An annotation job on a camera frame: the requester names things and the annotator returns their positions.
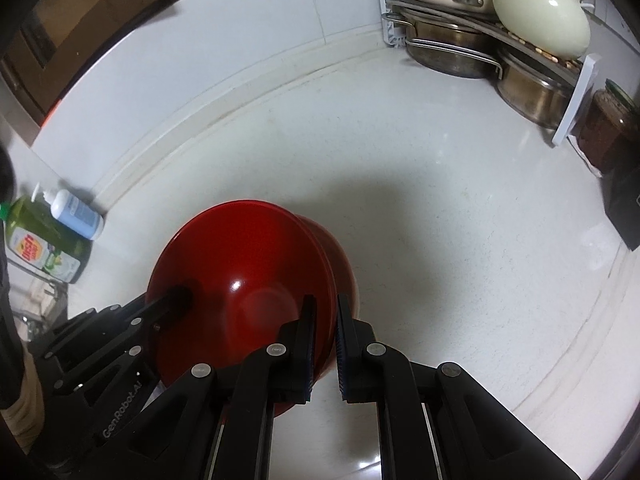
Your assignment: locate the glass jar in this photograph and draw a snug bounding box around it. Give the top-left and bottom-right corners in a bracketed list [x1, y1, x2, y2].
[577, 79, 640, 173]

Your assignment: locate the cream casserole pot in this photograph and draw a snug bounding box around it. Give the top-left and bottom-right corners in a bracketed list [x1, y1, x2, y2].
[492, 0, 592, 61]

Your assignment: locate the green dish soap bottle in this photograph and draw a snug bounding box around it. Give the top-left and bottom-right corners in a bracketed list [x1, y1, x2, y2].
[4, 195, 92, 286]

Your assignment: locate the red bowl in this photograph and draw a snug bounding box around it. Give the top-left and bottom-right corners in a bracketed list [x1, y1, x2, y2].
[145, 200, 336, 406]

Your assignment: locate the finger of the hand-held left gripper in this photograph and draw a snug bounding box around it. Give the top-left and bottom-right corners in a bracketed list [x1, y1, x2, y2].
[87, 284, 194, 332]
[102, 314, 162, 368]

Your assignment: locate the wide steel pot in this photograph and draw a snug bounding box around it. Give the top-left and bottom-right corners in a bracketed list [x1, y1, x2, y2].
[385, 12, 503, 81]

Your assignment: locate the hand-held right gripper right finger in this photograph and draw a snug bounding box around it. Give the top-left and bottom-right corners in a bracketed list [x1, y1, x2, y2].
[336, 295, 576, 480]

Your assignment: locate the white pot rack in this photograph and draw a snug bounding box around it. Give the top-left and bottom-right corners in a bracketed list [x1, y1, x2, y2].
[381, 0, 601, 148]

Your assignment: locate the white pump bottle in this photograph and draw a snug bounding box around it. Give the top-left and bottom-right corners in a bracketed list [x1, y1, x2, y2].
[31, 183, 106, 241]

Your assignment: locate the person's left forearm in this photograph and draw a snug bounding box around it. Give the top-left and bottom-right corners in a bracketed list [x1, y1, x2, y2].
[0, 240, 43, 441]

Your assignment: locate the black knife block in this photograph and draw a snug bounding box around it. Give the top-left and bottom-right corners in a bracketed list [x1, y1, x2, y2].
[604, 162, 640, 252]

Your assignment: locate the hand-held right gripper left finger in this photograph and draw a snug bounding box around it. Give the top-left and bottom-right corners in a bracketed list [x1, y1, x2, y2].
[65, 295, 317, 480]

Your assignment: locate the dark wooden window frame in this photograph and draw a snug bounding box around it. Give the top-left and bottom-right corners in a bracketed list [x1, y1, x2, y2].
[0, 0, 201, 126]

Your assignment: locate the deep steel pot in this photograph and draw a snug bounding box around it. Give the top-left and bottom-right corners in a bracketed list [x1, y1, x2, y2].
[496, 50, 578, 130]

